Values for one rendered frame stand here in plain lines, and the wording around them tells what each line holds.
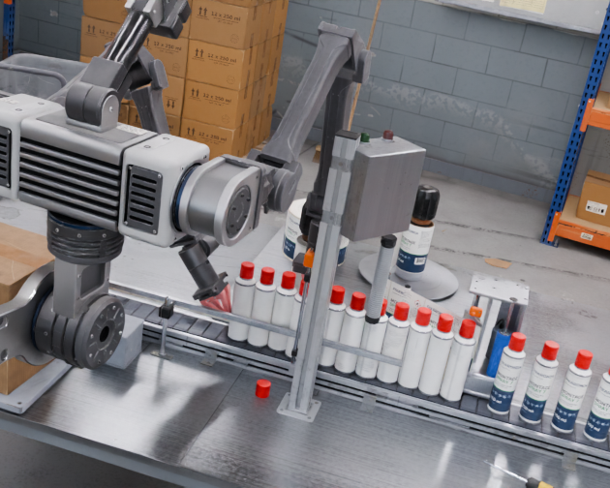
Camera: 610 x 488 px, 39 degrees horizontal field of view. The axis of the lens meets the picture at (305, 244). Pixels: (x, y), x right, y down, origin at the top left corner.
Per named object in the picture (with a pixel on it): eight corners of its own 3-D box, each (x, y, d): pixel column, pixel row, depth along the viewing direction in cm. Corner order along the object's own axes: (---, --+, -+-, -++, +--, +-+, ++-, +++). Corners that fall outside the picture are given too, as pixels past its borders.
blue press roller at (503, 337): (495, 387, 210) (512, 328, 204) (494, 394, 207) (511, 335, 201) (482, 383, 211) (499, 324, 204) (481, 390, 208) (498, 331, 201)
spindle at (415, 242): (424, 272, 267) (444, 186, 256) (420, 284, 259) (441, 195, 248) (396, 264, 269) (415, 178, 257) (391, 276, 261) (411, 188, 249)
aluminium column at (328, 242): (310, 405, 204) (361, 133, 177) (305, 414, 200) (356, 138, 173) (292, 399, 205) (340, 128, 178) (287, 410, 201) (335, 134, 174)
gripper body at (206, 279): (229, 276, 217) (215, 251, 216) (216, 293, 208) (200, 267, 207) (209, 286, 220) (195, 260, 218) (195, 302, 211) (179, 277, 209)
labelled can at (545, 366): (540, 415, 206) (564, 341, 197) (539, 427, 201) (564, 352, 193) (518, 410, 206) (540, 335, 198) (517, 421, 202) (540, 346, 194)
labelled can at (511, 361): (508, 407, 207) (531, 333, 199) (507, 418, 202) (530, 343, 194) (487, 401, 208) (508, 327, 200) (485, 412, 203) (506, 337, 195)
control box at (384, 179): (409, 230, 190) (427, 149, 183) (352, 243, 179) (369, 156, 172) (378, 213, 197) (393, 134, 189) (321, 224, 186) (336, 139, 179)
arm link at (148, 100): (114, 72, 207) (150, 58, 203) (129, 72, 212) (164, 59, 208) (160, 245, 210) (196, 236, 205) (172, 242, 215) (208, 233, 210)
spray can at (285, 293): (289, 344, 218) (301, 271, 210) (286, 353, 213) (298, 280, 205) (269, 339, 218) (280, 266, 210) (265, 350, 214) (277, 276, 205)
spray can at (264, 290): (271, 342, 217) (283, 269, 209) (259, 350, 213) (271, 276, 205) (254, 334, 219) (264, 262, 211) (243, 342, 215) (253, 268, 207)
